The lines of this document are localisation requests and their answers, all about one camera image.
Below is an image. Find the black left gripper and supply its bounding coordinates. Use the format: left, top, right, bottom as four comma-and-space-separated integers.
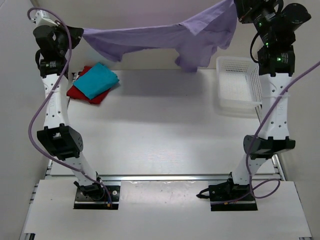
52, 20, 84, 57

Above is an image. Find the teal t shirt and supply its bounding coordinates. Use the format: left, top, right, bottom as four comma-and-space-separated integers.
73, 63, 119, 100

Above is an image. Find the purple t shirt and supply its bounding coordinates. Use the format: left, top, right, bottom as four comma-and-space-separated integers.
83, 0, 237, 72

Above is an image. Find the red t shirt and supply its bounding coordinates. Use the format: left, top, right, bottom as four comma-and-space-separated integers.
66, 66, 110, 105

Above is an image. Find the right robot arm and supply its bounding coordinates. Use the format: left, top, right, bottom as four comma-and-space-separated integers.
197, 0, 311, 205

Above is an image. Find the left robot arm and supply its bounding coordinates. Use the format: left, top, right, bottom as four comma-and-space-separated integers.
33, 25, 111, 201

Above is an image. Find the white plastic basket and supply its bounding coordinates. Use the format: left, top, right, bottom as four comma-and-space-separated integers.
216, 56, 262, 111

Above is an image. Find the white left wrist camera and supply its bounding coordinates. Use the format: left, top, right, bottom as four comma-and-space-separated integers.
32, 10, 59, 27

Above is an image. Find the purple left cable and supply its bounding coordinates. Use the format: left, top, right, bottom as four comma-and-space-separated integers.
26, 6, 112, 207

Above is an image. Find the purple cable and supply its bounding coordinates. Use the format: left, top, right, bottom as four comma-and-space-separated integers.
211, 61, 320, 206
26, 6, 112, 207

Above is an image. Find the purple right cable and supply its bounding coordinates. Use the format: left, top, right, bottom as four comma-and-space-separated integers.
211, 61, 320, 206

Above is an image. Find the right side aluminium rail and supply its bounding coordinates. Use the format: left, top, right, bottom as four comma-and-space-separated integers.
253, 104, 286, 181

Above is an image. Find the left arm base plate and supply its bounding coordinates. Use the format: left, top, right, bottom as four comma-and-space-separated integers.
73, 185, 121, 210

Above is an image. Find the aluminium table edge rail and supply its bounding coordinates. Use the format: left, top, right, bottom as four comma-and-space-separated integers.
44, 173, 281, 182

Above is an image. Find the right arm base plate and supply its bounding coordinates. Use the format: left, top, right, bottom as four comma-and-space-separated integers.
196, 179, 258, 212

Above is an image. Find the left side aluminium rail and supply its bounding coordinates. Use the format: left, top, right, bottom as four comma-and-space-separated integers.
18, 72, 77, 240

